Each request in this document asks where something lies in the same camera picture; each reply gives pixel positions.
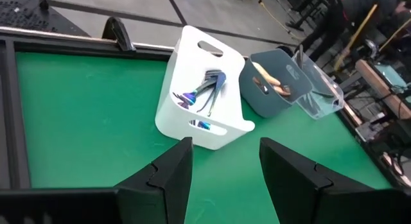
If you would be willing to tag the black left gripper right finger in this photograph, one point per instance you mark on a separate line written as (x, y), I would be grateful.
(292, 182)

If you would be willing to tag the wooden pole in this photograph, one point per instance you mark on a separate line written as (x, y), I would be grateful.
(396, 33)
(356, 34)

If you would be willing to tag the white plastic bin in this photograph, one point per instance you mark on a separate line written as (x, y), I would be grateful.
(192, 63)

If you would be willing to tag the blue plastic bin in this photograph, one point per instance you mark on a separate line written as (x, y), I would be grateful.
(279, 66)

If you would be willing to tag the clear plastic bin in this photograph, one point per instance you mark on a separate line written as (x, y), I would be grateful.
(327, 89)

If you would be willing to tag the black clamp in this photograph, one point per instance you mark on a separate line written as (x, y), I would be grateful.
(285, 50)
(118, 33)

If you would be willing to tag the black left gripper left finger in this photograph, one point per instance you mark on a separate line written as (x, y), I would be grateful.
(170, 185)

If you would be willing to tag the green table mat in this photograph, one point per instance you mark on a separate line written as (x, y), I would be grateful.
(96, 121)

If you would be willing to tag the black table frame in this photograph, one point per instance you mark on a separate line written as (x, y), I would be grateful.
(9, 121)

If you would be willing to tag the grey control box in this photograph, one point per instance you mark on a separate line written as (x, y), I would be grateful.
(369, 131)

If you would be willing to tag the black metal fork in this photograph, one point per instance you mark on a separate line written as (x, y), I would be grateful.
(313, 103)

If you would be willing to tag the person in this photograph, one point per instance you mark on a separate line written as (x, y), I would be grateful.
(353, 5)

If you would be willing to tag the iridescent blue fork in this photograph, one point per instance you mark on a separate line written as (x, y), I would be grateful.
(185, 102)
(219, 89)
(200, 124)
(210, 83)

